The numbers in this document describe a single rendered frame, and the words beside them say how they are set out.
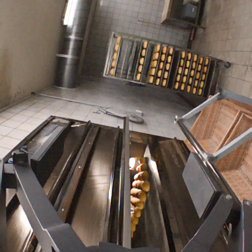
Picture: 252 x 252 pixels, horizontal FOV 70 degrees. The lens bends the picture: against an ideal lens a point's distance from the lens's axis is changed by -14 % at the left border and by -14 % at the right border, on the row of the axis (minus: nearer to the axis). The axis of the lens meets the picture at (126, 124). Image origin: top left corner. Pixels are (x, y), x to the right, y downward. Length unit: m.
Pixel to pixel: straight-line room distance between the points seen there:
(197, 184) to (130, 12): 5.24
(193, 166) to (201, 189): 0.03
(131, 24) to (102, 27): 0.73
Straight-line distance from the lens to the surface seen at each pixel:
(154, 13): 5.40
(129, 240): 0.65
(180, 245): 0.90
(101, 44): 5.28
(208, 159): 0.74
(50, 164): 0.18
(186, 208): 1.13
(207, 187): 0.17
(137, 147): 1.91
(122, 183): 0.88
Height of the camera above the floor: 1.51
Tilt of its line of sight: 4 degrees down
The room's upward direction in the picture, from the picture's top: 79 degrees counter-clockwise
